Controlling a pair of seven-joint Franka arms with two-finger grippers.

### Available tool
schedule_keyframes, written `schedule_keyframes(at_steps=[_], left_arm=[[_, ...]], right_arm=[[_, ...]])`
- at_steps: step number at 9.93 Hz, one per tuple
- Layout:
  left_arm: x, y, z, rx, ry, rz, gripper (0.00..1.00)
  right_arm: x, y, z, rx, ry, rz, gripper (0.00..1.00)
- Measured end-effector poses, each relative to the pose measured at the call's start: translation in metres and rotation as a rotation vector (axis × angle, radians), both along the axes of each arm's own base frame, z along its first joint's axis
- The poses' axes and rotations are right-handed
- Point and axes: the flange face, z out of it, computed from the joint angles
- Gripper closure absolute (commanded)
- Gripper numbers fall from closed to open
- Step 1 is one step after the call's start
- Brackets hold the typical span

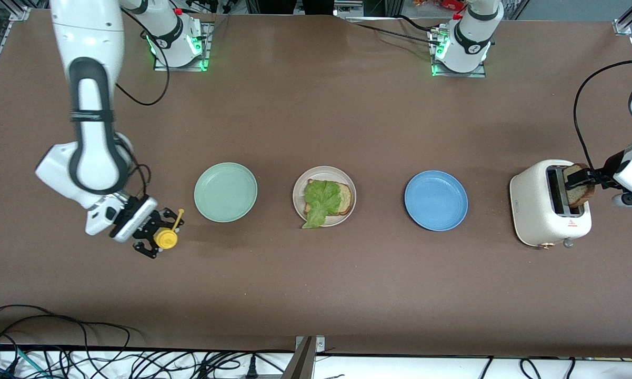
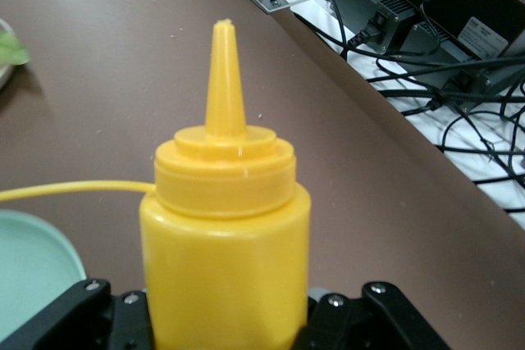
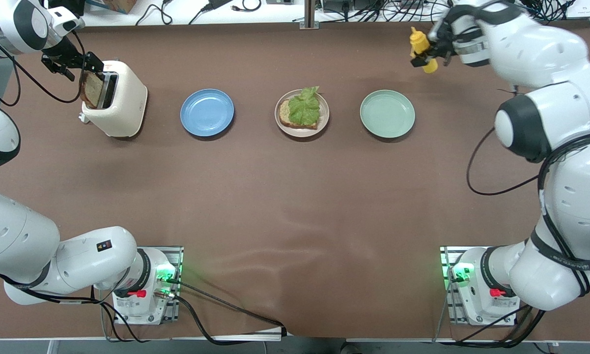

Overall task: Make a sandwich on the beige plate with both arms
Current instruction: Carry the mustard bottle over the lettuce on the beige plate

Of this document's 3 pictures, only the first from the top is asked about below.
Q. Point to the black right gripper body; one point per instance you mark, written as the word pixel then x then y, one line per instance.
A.
pixel 157 224

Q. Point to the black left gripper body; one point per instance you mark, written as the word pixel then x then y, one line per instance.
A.
pixel 605 172

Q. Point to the brown bread slice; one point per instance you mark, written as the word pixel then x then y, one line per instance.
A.
pixel 579 197
pixel 346 199

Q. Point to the yellow mustard squeeze bottle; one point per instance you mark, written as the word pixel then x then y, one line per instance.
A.
pixel 166 239

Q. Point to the green lettuce leaf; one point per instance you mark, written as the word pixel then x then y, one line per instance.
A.
pixel 321 200

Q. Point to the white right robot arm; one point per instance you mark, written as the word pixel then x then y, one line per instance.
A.
pixel 92 105

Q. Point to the pale green plate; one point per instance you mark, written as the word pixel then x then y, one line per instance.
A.
pixel 225 192

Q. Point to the beige plate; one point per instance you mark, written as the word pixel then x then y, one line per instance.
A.
pixel 299 197

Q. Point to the blue plate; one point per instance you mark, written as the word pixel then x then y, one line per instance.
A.
pixel 435 200

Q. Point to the white toaster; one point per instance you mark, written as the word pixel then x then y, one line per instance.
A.
pixel 531 210

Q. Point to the black power plug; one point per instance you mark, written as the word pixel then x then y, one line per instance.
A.
pixel 252 368

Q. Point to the red orange packet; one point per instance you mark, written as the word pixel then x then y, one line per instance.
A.
pixel 447 4

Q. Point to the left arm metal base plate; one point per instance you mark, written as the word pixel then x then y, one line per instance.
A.
pixel 458 75

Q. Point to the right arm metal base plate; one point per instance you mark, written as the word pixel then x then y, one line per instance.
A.
pixel 206 47

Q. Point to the grey metal table bracket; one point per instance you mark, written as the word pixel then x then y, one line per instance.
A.
pixel 302 363

